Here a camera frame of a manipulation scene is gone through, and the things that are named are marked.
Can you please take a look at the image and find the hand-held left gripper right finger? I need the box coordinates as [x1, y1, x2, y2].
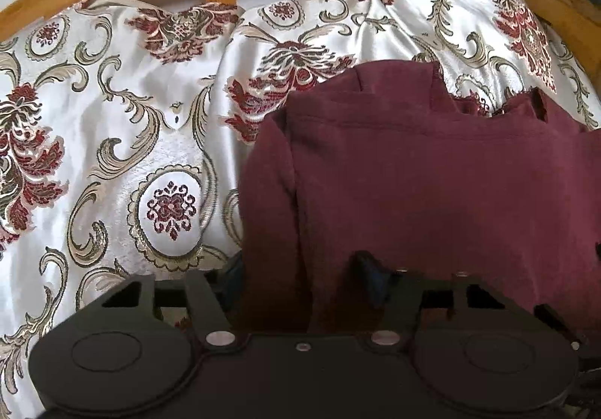
[352, 251, 510, 349]

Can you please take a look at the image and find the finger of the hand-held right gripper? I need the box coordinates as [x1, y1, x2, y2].
[533, 304, 601, 373]

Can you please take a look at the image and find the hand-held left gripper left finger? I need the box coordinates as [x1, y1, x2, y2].
[101, 255, 242, 347]

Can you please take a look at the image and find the maroon long-sleeve shirt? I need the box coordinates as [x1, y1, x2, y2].
[239, 60, 601, 345]

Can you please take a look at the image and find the white floral bedspread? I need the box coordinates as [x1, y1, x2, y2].
[0, 0, 601, 419]

